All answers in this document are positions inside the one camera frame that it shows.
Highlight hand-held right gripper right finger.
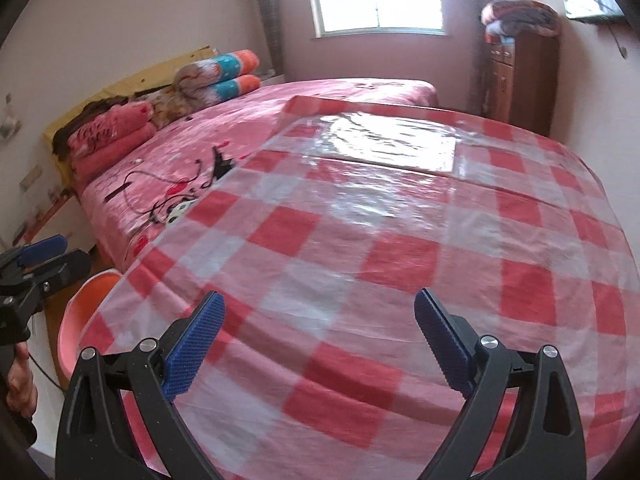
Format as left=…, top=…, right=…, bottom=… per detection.
left=414, top=287, right=587, bottom=480

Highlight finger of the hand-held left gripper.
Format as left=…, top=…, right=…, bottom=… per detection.
left=22, top=249, right=94, bottom=306
left=0, top=234, right=69, bottom=281

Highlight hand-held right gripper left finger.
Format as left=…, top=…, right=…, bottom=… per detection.
left=55, top=291, right=226, bottom=480

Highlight orange plastic bucket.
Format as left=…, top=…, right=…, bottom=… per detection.
left=57, top=268, right=123, bottom=391

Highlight person's left hand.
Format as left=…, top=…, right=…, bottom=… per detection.
left=5, top=344, right=39, bottom=422

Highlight white power strip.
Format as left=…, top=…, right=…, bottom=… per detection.
left=167, top=199, right=199, bottom=225

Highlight pink folded blanket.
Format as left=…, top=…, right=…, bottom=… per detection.
left=67, top=101, right=157, bottom=183

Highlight red white checkered tablecloth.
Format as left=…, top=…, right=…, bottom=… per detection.
left=77, top=95, right=640, bottom=480

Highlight black charger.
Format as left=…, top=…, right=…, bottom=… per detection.
left=212, top=146, right=236, bottom=180

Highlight yellow cardboard sheet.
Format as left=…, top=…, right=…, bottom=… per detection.
left=44, top=46, right=218, bottom=161

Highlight yellow floral pillow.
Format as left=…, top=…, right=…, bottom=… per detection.
left=150, top=85, right=193, bottom=128

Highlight pink printed bed blanket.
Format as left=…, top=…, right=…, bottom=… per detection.
left=75, top=78, right=440, bottom=273

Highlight orange teal rolled quilt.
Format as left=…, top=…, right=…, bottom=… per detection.
left=172, top=49, right=262, bottom=107

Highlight brown wooden cabinet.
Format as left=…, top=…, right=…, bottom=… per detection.
left=481, top=30, right=561, bottom=137

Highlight grey patterned curtain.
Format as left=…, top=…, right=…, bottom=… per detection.
left=467, top=0, right=493, bottom=116
left=250, top=0, right=286, bottom=76

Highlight folded blankets on cabinet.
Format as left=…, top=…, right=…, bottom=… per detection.
left=480, top=0, right=561, bottom=38

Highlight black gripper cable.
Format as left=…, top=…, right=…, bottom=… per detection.
left=27, top=350, right=66, bottom=397

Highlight black charger cable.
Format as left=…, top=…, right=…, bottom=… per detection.
left=190, top=159, right=217, bottom=196

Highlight black hanging cable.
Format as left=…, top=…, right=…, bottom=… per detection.
left=607, top=22, right=629, bottom=61

